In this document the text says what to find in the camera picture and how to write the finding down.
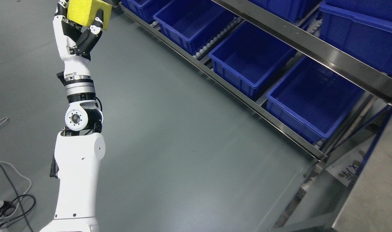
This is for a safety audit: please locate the blue plastic bin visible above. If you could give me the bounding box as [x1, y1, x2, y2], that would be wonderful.
[121, 0, 170, 24]
[320, 0, 392, 76]
[209, 22, 296, 100]
[250, 0, 321, 23]
[153, 0, 235, 55]
[265, 57, 364, 144]

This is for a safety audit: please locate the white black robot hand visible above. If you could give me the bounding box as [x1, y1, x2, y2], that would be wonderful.
[53, 0, 104, 82]

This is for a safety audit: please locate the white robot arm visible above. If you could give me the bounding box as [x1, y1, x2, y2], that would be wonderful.
[41, 72, 106, 232]

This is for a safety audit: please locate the steel shelf rack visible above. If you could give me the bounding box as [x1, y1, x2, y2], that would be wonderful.
[110, 0, 392, 161]

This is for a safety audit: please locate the stainless steel table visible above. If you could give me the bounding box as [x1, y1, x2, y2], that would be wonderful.
[275, 114, 392, 232]

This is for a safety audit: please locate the yellow foam block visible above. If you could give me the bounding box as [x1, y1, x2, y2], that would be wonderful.
[67, 0, 112, 30]

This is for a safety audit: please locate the black floor cable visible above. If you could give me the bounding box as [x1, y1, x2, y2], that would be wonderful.
[0, 156, 36, 232]

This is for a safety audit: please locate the white floor cable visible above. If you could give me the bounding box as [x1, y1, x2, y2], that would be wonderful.
[0, 117, 33, 219]

